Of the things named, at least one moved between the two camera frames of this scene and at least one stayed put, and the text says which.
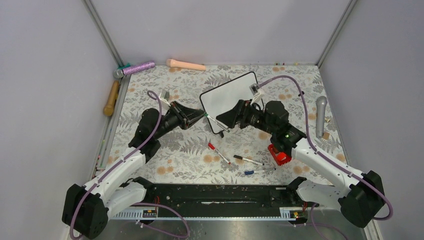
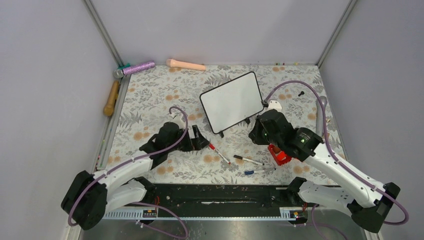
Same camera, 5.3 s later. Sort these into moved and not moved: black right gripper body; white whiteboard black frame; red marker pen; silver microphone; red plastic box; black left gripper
Moved: black left gripper; black right gripper body
Not moved: red marker pen; red plastic box; white whiteboard black frame; silver microphone
